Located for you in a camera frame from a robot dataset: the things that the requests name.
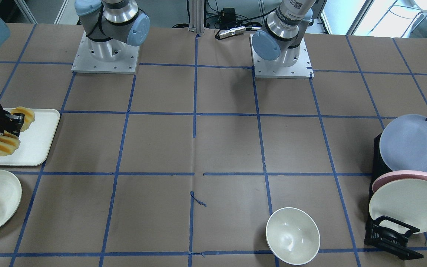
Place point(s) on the striped bread roll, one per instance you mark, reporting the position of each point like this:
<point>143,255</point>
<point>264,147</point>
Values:
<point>8,143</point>

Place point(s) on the aluminium frame post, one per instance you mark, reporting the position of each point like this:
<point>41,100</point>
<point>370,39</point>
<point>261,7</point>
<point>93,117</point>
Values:
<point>196,12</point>

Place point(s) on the black power adapter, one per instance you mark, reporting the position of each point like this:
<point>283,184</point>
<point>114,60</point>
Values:
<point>227,15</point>

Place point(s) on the pink plate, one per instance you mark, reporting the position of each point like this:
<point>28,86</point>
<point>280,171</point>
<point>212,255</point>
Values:
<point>397,175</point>

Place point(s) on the black dish rack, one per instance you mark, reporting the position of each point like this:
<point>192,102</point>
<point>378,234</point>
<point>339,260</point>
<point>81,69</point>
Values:
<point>382,237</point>

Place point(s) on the blue plate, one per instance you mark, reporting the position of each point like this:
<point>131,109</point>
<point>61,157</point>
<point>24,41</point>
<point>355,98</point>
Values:
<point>403,143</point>

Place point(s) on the cream plate in rack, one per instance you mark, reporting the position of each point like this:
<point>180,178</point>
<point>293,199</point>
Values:
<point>404,200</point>

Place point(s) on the cream tray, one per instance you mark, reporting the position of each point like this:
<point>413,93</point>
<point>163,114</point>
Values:
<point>35,141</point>

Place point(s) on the silver cylinder tool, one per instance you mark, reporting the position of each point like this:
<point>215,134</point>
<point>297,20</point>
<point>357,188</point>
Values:
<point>221,35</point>

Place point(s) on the cream bowl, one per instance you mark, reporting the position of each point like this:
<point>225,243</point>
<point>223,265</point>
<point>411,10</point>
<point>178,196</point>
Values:
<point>293,236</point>

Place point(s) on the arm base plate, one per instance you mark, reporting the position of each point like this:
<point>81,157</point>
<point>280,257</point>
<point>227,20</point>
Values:
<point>110,57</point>
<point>293,63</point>

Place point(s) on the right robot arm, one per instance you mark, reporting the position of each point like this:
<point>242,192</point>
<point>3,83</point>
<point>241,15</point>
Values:
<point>114,29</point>

